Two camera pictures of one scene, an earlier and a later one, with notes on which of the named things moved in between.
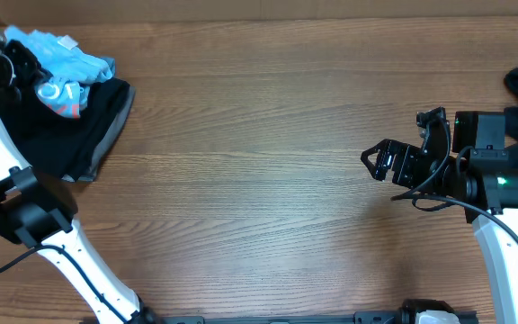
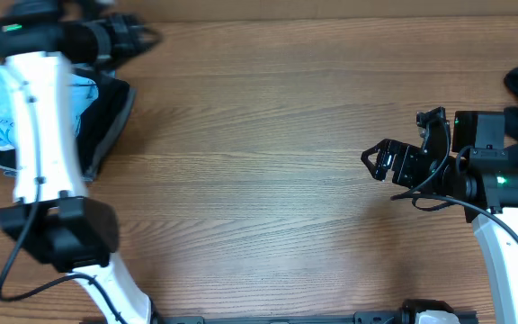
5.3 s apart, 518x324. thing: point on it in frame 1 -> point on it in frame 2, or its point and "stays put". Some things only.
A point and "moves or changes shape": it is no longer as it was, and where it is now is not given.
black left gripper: [31, 75] -> [128, 43]
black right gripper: [388, 149] stays put
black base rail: [375, 317] stays put
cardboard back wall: [109, 12] stays put
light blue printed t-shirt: [72, 69] moves or changes shape
